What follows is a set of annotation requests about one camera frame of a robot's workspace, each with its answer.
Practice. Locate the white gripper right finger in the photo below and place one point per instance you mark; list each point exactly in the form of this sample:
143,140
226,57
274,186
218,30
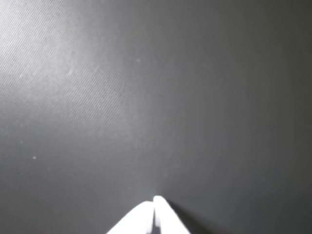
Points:
168,219

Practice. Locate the dark grey mat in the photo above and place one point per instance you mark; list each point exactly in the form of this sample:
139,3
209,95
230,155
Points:
97,97

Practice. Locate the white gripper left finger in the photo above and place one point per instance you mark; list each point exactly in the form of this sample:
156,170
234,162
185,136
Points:
140,219

